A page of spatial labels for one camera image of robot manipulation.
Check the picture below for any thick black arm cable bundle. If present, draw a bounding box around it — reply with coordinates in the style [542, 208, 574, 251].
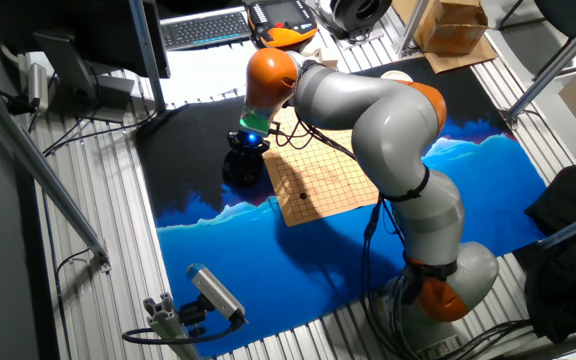
[270, 62, 439, 360]

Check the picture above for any orange black teach pendant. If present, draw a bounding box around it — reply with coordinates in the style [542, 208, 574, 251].
[246, 0, 319, 51]

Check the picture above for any short aluminium camera mount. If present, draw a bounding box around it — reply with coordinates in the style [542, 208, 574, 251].
[142, 292, 203, 360]

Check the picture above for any black computer keyboard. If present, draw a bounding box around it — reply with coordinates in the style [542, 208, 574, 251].
[159, 5, 252, 52]

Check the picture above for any grey monitor stand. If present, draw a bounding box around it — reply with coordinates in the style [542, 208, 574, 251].
[32, 29, 137, 125]

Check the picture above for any black base cable bundle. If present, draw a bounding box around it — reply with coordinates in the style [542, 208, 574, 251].
[437, 318, 534, 360]

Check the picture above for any tan Go board sheet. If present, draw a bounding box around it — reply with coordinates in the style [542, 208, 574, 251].
[261, 107, 380, 228]

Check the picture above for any black round spool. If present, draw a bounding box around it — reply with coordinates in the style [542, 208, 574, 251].
[328, 0, 394, 34]

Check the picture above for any black jacket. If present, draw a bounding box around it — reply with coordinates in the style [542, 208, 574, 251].
[512, 164, 576, 345]

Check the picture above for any aluminium frame beam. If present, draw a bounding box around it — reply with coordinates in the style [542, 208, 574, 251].
[505, 4, 576, 124]
[537, 203, 576, 251]
[0, 74, 113, 274]

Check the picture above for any black bowl of black stones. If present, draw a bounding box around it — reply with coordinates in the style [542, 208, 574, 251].
[221, 149, 268, 189]

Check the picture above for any black computer monitor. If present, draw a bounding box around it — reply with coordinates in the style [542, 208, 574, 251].
[0, 0, 172, 80]

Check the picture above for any silver cylindrical device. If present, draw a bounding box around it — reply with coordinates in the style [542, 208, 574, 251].
[26, 63, 50, 114]

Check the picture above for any brown cardboard box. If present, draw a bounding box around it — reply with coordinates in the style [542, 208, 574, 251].
[412, 0, 490, 56]

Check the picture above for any white bowl of white stones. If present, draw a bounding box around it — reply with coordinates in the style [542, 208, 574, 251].
[380, 69, 414, 84]

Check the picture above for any dark office chair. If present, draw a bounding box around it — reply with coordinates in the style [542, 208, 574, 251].
[497, 0, 576, 51]

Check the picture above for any green flange adapter plate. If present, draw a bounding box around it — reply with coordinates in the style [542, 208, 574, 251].
[239, 110, 273, 136]

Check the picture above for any thin black looped cable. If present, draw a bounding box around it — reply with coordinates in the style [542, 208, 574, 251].
[269, 117, 319, 150]

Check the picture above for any blue and black landscape mat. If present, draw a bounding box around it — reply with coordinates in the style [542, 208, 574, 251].
[134, 57, 548, 359]

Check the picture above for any aluminium frame post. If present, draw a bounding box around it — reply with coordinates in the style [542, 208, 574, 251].
[395, 0, 432, 57]
[127, 0, 169, 114]

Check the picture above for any black camera cable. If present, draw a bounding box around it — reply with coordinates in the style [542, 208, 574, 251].
[121, 319, 242, 347]

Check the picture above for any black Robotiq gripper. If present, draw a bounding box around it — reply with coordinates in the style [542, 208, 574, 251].
[226, 129, 269, 171]

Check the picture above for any black plug cable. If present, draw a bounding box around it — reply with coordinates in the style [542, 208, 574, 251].
[0, 74, 37, 115]

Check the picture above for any silver exterior camera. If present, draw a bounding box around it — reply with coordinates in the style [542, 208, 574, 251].
[186, 263, 248, 324]

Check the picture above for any thin black floor cable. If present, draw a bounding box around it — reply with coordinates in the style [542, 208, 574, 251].
[53, 247, 93, 360]

